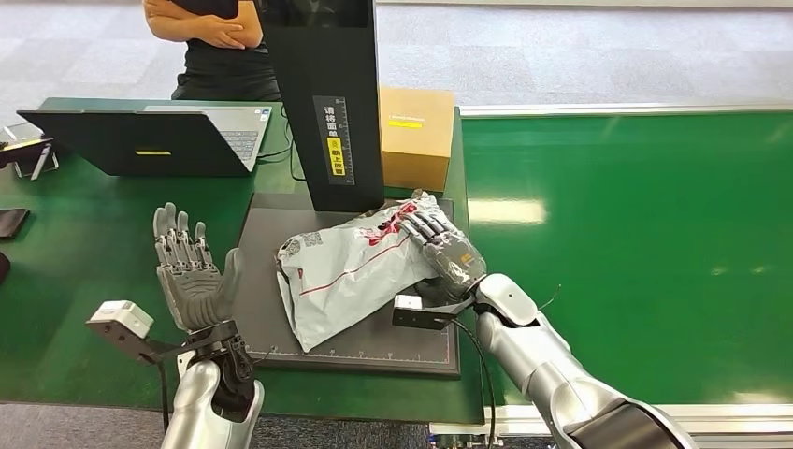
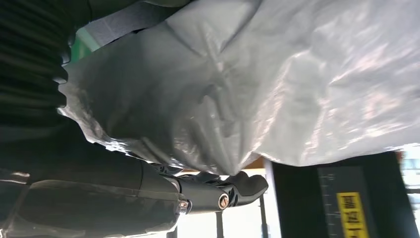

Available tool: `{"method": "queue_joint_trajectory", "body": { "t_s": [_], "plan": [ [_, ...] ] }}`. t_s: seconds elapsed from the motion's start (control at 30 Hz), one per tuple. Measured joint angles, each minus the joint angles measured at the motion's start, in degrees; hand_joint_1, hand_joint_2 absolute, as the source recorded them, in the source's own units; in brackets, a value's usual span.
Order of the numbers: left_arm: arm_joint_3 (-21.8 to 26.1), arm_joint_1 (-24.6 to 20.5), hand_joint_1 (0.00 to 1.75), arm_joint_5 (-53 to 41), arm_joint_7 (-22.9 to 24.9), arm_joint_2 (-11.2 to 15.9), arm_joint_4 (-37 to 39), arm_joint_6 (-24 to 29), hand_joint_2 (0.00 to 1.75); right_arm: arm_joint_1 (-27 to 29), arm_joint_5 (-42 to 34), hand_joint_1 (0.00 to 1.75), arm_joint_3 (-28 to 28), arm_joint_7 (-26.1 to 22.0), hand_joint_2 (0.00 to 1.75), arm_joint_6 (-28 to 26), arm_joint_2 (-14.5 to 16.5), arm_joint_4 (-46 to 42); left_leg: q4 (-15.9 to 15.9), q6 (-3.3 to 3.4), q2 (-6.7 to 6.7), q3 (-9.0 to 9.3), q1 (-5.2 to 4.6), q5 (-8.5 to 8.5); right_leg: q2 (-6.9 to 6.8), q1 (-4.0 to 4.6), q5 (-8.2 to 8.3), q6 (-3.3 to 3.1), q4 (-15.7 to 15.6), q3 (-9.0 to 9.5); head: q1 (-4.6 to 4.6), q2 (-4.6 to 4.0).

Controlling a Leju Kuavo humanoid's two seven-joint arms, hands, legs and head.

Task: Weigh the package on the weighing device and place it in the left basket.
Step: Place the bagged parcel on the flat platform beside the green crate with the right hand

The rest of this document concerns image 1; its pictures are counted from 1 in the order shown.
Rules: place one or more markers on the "grey plastic mailer package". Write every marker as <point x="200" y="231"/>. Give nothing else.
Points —
<point x="347" y="279"/>

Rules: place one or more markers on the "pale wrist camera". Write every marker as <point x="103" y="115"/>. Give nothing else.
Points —
<point x="124" y="319"/>
<point x="412" y="307"/>

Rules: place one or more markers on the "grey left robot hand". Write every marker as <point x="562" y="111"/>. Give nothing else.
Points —
<point x="195" y="291"/>

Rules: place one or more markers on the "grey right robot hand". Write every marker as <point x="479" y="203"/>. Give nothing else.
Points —
<point x="455" y="257"/>

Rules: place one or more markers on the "aluminium conveyor frame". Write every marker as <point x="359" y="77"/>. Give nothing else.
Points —
<point x="712" y="414"/>

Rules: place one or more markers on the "black smartphone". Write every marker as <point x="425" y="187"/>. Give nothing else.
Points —
<point x="11" y="223"/>

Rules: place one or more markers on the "ruler label with yellow sticker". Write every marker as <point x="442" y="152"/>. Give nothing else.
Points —
<point x="334" y="142"/>

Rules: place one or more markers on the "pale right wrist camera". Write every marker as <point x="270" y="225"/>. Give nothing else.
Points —
<point x="412" y="307"/>

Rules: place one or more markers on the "person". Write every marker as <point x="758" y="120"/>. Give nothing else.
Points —
<point x="223" y="68"/>

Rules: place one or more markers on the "dark open laptop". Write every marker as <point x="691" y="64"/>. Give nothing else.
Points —
<point x="124" y="142"/>

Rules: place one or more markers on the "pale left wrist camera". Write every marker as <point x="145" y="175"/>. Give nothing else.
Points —
<point x="124" y="319"/>

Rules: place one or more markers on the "brown cardboard box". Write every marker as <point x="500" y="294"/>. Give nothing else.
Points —
<point x="415" y="136"/>

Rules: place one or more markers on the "black weighing device with column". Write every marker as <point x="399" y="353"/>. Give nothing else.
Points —
<point x="328" y="62"/>

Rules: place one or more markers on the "green conveyor belt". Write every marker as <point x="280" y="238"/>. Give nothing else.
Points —
<point x="650" y="260"/>

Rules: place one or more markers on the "black device on stand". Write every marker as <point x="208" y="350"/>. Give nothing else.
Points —
<point x="25" y="152"/>

